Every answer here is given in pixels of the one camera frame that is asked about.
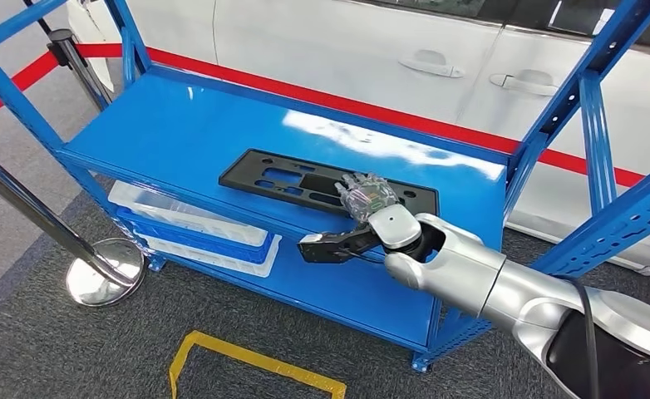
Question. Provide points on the long black plastic part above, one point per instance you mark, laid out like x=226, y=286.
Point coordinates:
x=242, y=173

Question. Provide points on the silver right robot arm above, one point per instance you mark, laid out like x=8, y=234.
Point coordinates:
x=457, y=270

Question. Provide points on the blue metal shelf rack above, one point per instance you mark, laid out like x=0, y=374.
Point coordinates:
x=182, y=126

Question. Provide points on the long red barrier belt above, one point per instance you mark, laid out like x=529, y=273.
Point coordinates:
x=325, y=99

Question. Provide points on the clear plastic bin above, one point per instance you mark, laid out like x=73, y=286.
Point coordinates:
x=215, y=264
x=176, y=212

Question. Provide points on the white car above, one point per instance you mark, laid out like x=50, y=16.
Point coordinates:
x=330, y=44

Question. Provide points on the short red barrier belt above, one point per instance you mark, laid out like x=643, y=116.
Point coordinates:
x=11, y=88

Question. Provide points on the black right camera bracket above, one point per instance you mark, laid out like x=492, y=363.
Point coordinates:
x=358, y=239

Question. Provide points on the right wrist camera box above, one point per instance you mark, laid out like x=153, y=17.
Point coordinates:
x=314, y=252

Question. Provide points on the chrome stanchion post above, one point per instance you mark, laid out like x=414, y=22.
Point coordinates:
x=82, y=74
x=104, y=275

